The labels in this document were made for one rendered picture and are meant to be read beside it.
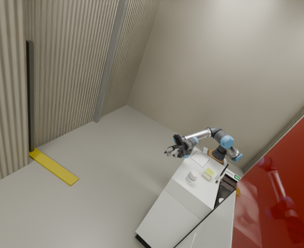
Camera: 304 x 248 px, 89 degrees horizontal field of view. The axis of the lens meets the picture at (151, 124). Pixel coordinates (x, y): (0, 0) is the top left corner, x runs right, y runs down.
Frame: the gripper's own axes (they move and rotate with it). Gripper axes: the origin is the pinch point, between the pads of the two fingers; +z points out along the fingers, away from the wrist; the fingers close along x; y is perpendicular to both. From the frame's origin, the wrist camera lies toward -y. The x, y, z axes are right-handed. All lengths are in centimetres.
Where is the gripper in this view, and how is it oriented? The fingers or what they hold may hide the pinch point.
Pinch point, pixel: (168, 152)
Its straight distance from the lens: 107.2
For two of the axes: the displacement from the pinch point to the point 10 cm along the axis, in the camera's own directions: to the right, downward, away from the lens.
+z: -7.0, 2.1, -6.8
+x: -7.0, -0.3, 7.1
